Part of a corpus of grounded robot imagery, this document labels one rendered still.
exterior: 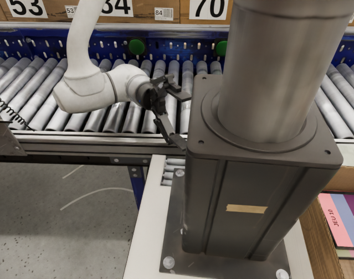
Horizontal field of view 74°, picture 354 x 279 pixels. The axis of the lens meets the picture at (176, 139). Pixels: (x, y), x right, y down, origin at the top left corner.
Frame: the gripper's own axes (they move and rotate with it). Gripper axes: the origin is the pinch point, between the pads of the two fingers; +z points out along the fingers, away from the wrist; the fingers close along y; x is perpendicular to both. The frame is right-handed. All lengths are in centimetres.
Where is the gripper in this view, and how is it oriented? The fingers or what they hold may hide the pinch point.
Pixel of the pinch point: (184, 123)
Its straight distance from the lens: 56.6
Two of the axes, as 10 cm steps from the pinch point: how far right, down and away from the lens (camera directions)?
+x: -8.5, 3.2, -4.2
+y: 0.2, 8.2, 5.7
